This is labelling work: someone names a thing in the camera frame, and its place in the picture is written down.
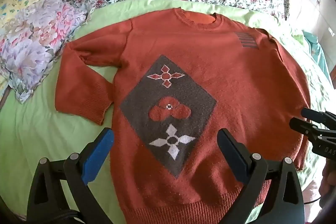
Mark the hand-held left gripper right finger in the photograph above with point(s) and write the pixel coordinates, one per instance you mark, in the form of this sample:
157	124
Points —
231	153

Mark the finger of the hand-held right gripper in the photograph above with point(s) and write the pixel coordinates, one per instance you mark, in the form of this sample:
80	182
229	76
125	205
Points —
317	115
304	127

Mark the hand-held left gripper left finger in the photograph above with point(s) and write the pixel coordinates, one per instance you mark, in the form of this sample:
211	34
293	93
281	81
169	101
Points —
98	150

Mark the rust red knit sweater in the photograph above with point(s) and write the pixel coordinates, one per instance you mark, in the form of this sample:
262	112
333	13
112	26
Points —
223	69

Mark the person's right hand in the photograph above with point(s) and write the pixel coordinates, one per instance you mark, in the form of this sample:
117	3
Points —
328	179

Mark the teal cloth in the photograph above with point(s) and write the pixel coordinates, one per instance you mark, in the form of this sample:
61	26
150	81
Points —
317	53

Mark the light green bed sheet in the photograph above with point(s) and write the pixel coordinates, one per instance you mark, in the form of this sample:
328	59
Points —
39	129

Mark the purple floral pillow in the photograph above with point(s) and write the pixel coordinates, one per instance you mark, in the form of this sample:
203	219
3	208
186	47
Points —
34	50

